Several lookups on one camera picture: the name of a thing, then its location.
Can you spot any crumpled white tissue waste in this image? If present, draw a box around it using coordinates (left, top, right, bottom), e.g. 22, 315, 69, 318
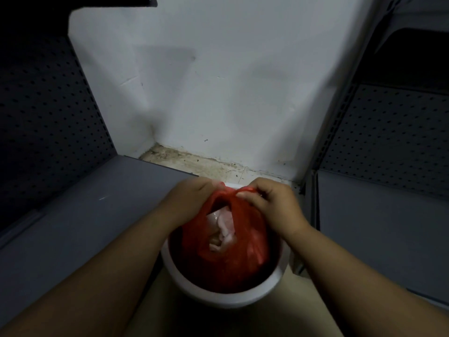
206, 206, 236, 253

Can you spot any white round bin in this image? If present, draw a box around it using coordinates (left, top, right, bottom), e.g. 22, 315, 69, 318
161, 183, 292, 309

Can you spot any person's left hand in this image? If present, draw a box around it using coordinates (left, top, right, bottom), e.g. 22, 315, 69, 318
158, 178, 226, 229

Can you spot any person's left forearm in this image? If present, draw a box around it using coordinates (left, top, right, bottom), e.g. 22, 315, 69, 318
0, 206, 180, 337

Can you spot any person's right hand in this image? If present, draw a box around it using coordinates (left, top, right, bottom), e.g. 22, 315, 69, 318
236, 177, 311, 243

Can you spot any red plastic bag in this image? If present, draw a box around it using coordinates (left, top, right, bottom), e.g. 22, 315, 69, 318
180, 182, 271, 294

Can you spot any grey metal pegboard shelf unit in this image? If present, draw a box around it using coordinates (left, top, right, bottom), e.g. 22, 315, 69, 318
0, 0, 199, 328
302, 0, 449, 311

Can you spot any person's right forearm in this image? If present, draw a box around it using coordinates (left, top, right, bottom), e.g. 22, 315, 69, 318
281, 224, 449, 337

